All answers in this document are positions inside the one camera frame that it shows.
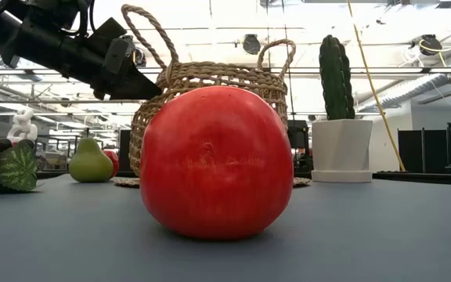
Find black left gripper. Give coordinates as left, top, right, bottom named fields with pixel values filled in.
left=4, top=17, right=163, bottom=101

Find round woven mat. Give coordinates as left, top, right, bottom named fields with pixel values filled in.
left=110, top=175, right=312, bottom=189

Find black machine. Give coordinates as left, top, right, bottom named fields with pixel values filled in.
left=283, top=119, right=313, bottom=177

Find woven basket with rope handles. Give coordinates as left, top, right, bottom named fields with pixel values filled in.
left=120, top=3, right=298, bottom=178

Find white angular plant pot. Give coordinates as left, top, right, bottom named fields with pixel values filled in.
left=310, top=118, right=374, bottom=184

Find white figurine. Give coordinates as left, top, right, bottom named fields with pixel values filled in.
left=5, top=108, right=38, bottom=144

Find yellow cable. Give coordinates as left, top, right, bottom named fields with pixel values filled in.
left=345, top=0, right=406, bottom=172

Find green cactus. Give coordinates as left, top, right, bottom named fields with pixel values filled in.
left=318, top=34, right=356, bottom=121

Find large red apple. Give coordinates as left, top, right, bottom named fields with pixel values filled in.
left=139, top=85, right=295, bottom=241

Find green pear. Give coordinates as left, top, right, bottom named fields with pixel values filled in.
left=67, top=136, right=115, bottom=184

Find thin black hanging cable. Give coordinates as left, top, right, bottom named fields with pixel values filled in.
left=281, top=0, right=295, bottom=121

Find dark office partition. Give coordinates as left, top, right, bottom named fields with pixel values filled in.
left=397, top=128, right=448, bottom=173

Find small red apple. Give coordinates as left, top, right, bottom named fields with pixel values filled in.
left=102, top=149, right=120, bottom=179

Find dark grapes with green leaf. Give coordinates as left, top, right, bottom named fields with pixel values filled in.
left=0, top=137, right=39, bottom=193

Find black ceiling cord reel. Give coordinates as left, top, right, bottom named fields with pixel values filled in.
left=243, top=34, right=262, bottom=56
left=133, top=46, right=148, bottom=68
left=419, top=34, right=444, bottom=56

